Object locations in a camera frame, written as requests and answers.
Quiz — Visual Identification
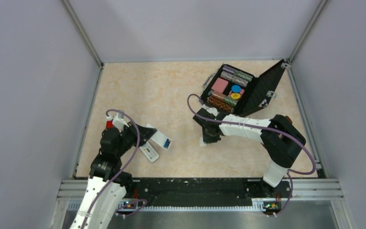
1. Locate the green chip stack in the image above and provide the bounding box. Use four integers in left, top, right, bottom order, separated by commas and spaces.
224, 96, 238, 107

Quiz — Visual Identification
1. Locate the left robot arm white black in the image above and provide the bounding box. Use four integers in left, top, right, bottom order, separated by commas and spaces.
70, 123, 157, 229

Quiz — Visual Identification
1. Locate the blue dealer chip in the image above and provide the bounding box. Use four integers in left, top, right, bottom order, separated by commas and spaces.
231, 85, 242, 94

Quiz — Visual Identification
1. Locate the blue battery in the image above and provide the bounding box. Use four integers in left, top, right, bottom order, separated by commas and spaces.
163, 138, 171, 150

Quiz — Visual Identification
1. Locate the white remote control with screen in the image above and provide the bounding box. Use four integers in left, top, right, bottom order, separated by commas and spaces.
139, 142, 160, 163

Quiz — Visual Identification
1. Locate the yellow dealer chip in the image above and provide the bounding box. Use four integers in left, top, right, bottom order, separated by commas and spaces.
230, 93, 241, 100

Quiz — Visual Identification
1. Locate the orange black chip row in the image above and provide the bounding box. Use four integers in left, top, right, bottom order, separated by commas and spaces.
206, 90, 236, 113

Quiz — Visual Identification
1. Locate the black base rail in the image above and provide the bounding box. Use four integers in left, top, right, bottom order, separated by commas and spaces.
114, 175, 292, 208

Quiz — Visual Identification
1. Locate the black poker chip case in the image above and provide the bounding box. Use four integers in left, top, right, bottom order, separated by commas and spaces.
200, 59, 289, 117

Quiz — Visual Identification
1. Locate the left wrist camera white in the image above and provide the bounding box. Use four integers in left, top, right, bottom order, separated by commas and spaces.
105, 109, 128, 130

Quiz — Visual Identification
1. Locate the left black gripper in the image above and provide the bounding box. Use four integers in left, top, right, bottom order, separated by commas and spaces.
115, 119, 157, 156

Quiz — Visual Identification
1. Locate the pink card deck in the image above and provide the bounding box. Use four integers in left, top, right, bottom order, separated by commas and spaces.
211, 77, 229, 93

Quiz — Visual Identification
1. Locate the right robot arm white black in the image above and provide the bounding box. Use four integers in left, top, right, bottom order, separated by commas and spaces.
193, 108, 306, 197

